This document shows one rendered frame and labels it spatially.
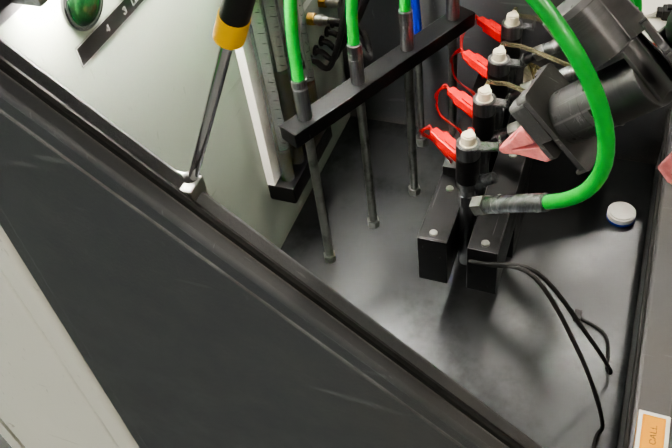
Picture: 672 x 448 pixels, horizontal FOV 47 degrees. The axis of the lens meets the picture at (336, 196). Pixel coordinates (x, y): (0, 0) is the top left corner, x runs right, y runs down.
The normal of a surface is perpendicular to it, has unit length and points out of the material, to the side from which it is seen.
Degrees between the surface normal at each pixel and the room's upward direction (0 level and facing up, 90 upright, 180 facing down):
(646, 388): 0
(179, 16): 90
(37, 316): 90
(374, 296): 0
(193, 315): 90
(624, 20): 66
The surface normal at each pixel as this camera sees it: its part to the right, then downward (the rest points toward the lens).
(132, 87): 0.93, 0.18
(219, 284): -0.35, 0.70
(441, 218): -0.11, -0.69
